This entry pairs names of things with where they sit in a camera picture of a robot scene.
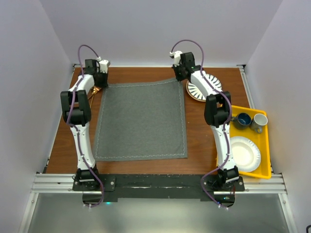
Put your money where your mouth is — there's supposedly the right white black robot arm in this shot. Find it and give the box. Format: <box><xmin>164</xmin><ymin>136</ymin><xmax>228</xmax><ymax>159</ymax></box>
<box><xmin>170</xmin><ymin>51</ymin><xmax>239</xmax><ymax>191</ymax></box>

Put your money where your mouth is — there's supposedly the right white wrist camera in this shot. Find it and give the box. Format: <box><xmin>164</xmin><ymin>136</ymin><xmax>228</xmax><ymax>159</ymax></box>
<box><xmin>170</xmin><ymin>50</ymin><xmax>183</xmax><ymax>67</ymax></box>

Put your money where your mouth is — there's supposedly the gold spoon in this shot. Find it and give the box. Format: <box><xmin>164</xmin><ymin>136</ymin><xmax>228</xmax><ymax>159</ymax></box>
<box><xmin>88</xmin><ymin>86</ymin><xmax>101</xmax><ymax>99</ymax></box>

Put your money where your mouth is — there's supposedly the white paper plate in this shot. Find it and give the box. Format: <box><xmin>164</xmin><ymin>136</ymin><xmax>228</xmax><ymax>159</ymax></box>
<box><xmin>230</xmin><ymin>136</ymin><xmax>261</xmax><ymax>172</ymax></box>

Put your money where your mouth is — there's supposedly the yellow plastic tray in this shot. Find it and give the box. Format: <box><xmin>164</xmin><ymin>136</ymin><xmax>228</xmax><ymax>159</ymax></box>
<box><xmin>216</xmin><ymin>104</ymin><xmax>272</xmax><ymax>180</ymax></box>

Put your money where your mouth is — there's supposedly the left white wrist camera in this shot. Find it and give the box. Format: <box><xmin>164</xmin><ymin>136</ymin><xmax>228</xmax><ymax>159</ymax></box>
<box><xmin>97</xmin><ymin>57</ymin><xmax>110</xmax><ymax>73</ymax></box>

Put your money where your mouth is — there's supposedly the white grey mug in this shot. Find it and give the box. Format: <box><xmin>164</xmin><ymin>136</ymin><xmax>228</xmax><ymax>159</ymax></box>
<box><xmin>250</xmin><ymin>113</ymin><xmax>268</xmax><ymax>133</ymax></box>

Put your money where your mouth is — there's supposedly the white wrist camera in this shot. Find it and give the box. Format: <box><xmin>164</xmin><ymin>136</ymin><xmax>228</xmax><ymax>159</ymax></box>
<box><xmin>97</xmin><ymin>57</ymin><xmax>110</xmax><ymax>73</ymax></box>
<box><xmin>170</xmin><ymin>50</ymin><xmax>183</xmax><ymax>67</ymax></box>

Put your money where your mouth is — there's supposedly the dark blue mug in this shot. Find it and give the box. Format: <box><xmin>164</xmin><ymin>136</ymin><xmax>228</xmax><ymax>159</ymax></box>
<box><xmin>231</xmin><ymin>113</ymin><xmax>252</xmax><ymax>130</ymax></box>

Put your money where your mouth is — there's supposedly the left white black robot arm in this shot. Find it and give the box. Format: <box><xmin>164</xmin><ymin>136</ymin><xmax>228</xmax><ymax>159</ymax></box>
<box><xmin>60</xmin><ymin>57</ymin><xmax>110</xmax><ymax>191</ymax></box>

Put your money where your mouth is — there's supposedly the grey cloth napkin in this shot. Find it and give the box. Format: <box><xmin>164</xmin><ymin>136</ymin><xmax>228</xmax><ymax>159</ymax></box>
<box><xmin>92</xmin><ymin>78</ymin><xmax>188</xmax><ymax>162</ymax></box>

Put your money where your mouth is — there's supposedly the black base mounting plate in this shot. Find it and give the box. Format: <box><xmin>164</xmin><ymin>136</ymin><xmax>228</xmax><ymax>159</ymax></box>
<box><xmin>72</xmin><ymin>174</ymin><xmax>245</xmax><ymax>207</ymax></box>

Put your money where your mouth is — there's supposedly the striped blue white plate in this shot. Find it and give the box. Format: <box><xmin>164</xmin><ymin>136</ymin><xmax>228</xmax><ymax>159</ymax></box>
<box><xmin>186</xmin><ymin>74</ymin><xmax>222</xmax><ymax>102</ymax></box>

